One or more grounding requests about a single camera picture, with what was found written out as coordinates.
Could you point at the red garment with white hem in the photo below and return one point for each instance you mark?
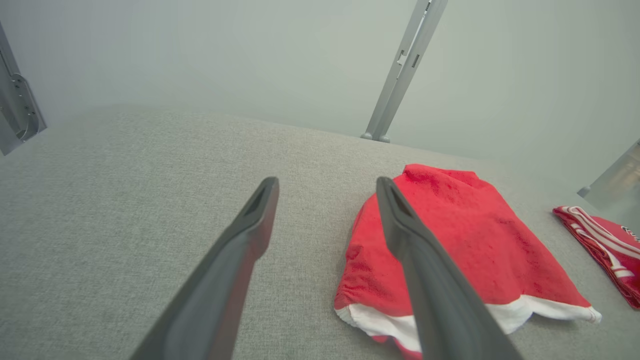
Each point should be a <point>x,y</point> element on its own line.
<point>475,240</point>

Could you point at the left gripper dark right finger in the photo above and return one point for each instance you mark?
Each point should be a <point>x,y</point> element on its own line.
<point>440,300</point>

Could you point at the red jersey shirt white sleeves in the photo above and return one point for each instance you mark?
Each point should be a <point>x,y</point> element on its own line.
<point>610,250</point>

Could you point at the grey shiny partition post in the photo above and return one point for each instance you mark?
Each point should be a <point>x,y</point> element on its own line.
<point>617,180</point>

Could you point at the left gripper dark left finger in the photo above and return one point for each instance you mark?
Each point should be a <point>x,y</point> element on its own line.
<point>225,285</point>

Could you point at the grey double partition post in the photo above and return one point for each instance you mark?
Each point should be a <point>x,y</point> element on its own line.
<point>405,65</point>

